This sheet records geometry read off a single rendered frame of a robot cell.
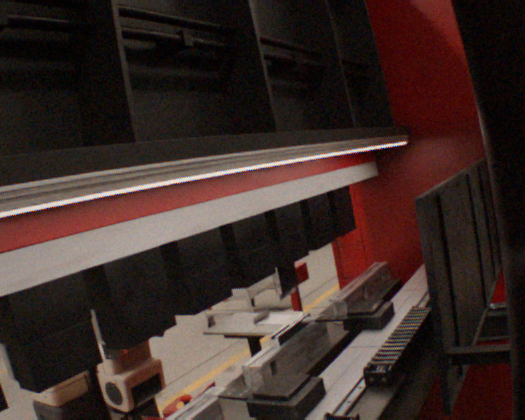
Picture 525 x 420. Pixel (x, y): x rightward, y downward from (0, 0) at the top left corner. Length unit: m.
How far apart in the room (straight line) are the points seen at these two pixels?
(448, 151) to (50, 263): 1.64
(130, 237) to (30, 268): 0.23
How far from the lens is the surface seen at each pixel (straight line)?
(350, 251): 2.27
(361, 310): 1.33
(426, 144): 2.10
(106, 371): 2.01
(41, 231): 0.83
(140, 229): 0.96
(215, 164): 0.83
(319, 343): 1.55
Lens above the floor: 1.43
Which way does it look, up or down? 4 degrees down
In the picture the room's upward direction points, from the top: 12 degrees counter-clockwise
